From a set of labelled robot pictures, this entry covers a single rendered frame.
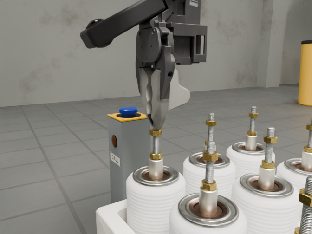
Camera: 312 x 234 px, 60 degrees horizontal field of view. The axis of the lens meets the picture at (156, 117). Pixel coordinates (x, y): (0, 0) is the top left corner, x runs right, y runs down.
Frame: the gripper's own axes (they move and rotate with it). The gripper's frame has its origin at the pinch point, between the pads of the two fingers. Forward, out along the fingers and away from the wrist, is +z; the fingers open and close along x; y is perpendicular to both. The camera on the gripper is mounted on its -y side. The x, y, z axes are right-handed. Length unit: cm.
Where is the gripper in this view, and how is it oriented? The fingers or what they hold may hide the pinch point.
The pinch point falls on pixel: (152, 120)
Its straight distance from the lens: 41.2
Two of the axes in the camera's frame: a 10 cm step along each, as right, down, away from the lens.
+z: 0.0, 9.8, 2.2
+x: -4.9, -1.9, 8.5
